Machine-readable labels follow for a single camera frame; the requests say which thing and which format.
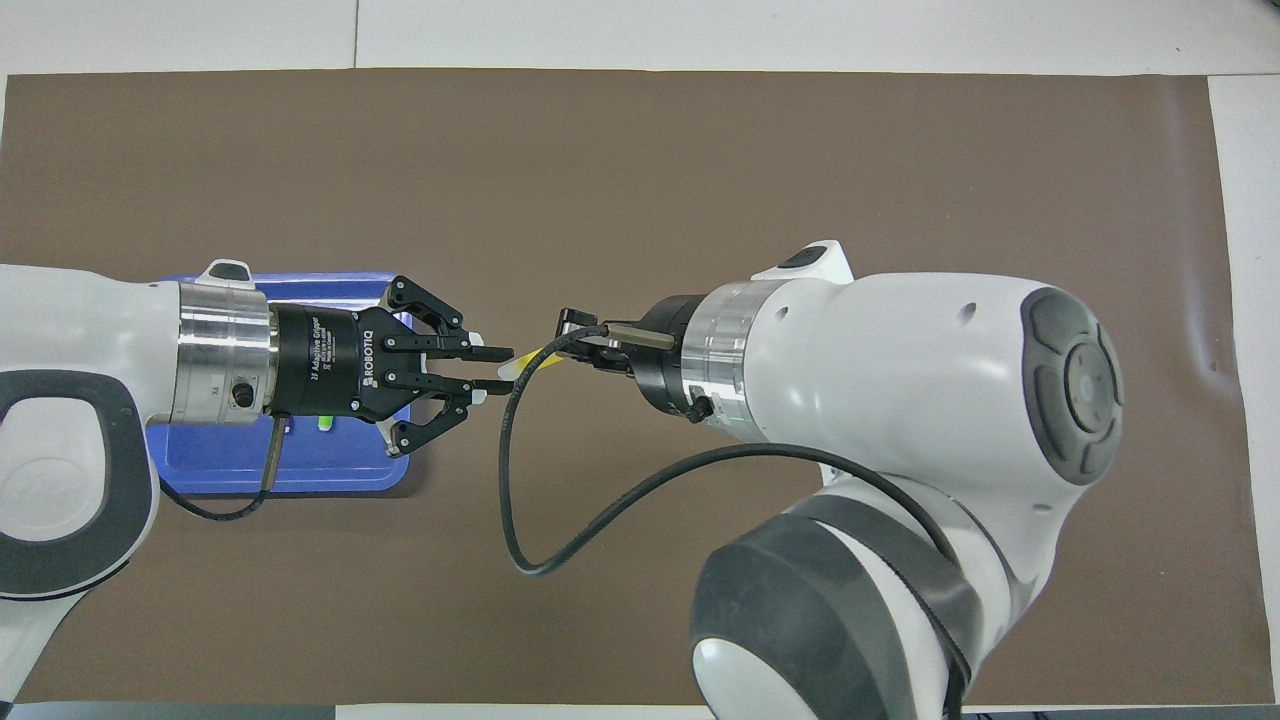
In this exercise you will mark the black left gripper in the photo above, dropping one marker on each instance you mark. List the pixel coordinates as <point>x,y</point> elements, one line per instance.
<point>320,360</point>

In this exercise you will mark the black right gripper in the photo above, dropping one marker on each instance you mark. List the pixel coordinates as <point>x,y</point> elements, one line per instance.
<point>665,370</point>

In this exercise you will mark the yellow marker pen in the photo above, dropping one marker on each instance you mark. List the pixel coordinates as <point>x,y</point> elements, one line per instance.
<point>535,360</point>

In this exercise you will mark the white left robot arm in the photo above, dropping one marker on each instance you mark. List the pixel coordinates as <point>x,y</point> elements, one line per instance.
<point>90,340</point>

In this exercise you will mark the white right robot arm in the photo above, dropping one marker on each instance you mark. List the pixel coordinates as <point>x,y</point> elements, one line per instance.
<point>900,370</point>

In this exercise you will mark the blue plastic tray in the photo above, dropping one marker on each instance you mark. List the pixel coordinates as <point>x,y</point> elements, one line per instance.
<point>330,465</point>

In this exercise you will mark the brown table mat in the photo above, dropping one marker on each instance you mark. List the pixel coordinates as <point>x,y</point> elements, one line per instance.
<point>640,180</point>

